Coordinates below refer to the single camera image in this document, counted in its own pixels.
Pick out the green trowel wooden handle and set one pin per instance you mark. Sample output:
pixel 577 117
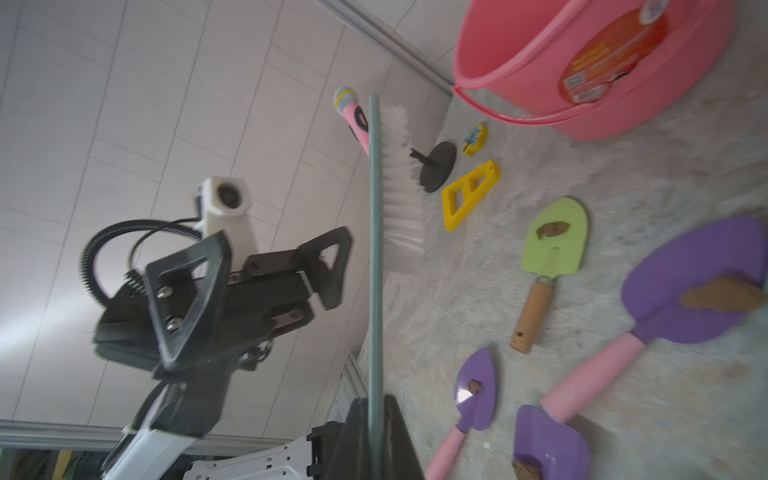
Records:
pixel 554 247

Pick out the purple round trowel pink handle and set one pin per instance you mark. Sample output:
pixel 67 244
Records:
pixel 653 296

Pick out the pink plastic bucket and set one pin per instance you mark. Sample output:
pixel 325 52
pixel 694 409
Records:
pixel 592 69

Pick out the small yellow blue toy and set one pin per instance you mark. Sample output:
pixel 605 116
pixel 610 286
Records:
pixel 475 140

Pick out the yellow triangle stencil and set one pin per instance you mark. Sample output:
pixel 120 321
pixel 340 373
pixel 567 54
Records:
pixel 460 197

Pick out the pink toy microphone on stand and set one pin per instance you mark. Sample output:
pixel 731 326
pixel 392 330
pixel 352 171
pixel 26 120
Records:
pixel 398 156

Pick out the purple pointed trowel pink handle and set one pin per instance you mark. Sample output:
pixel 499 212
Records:
pixel 475 398

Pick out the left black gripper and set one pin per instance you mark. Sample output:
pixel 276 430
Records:
pixel 193 324

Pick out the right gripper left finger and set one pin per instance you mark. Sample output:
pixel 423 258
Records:
pixel 350 459

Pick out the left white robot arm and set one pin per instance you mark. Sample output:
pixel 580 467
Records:
pixel 148 453

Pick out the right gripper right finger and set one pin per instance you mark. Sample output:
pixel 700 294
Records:
pixel 400 461

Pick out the purple square shovel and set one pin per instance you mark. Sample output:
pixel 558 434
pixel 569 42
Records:
pixel 558 451

